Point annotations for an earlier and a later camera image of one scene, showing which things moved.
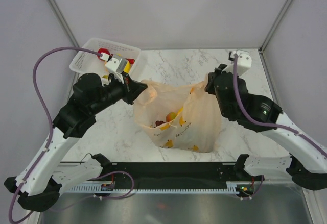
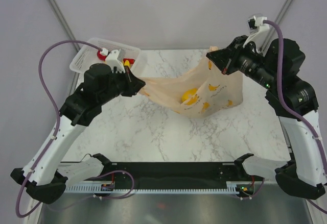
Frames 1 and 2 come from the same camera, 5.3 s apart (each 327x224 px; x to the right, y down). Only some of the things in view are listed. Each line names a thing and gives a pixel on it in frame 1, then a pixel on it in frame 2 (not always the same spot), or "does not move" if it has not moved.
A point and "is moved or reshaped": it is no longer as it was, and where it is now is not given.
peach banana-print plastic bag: (180, 118) is moved or reshaped
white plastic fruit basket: (83, 64) does not move
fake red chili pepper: (131, 60) does not move
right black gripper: (209, 86) to (225, 58)
